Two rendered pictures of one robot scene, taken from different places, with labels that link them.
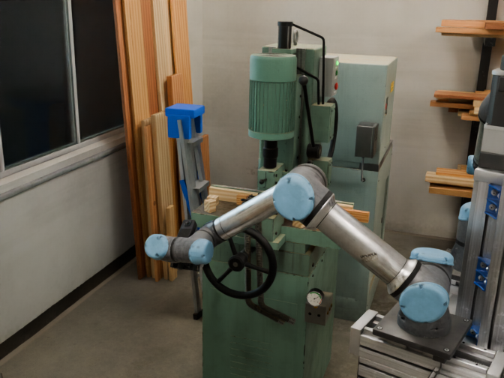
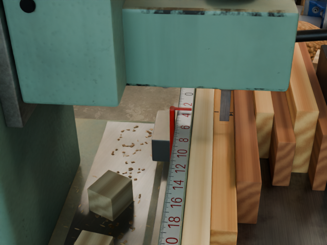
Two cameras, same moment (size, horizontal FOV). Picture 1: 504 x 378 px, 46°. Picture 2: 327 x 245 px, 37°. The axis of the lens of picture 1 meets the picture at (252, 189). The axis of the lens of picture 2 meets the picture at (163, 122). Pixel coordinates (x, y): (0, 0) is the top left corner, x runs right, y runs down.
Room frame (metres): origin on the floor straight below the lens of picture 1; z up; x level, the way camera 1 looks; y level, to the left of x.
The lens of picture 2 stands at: (2.42, 0.30, 1.20)
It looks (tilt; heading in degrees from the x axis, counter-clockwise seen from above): 33 degrees down; 257
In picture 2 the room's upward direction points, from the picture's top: 1 degrees counter-clockwise
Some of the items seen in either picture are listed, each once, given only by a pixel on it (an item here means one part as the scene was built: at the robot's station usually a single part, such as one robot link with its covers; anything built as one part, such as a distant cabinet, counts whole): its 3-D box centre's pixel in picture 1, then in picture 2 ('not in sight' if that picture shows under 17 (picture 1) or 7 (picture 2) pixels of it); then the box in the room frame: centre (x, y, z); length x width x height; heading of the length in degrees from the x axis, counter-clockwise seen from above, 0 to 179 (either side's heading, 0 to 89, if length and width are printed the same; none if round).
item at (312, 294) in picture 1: (315, 298); not in sight; (1.99, -0.24, 0.65); 0.06 x 0.04 x 0.08; 71
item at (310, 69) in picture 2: not in sight; (306, 100); (2.17, -0.11, 0.93); 0.22 x 0.01 x 0.06; 71
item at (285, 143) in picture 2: not in sight; (273, 104); (2.20, -0.12, 0.93); 0.21 x 0.02 x 0.05; 71
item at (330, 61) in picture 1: (328, 76); not in sight; (2.53, -0.31, 1.40); 0.10 x 0.06 x 0.16; 161
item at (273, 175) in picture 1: (271, 176); (206, 42); (2.29, -0.08, 1.03); 0.14 x 0.07 x 0.09; 161
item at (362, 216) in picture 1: (301, 208); (222, 79); (2.23, -0.19, 0.92); 0.54 x 0.02 x 0.04; 71
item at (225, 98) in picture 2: not in sight; (225, 96); (2.27, -0.07, 0.97); 0.01 x 0.01 x 0.05; 71
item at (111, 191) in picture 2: not in sight; (110, 194); (2.38, -0.14, 0.82); 0.04 x 0.03 x 0.03; 44
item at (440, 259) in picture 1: (430, 273); not in sight; (1.53, -0.50, 0.98); 0.13 x 0.12 x 0.14; 160
